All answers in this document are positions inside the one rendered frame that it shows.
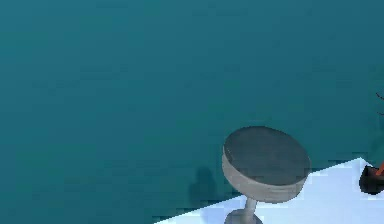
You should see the grey round pedestal stool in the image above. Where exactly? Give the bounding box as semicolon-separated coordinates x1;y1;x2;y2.
221;125;313;224

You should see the house plant in black pot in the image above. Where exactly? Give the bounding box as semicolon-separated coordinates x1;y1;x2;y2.
358;92;384;196

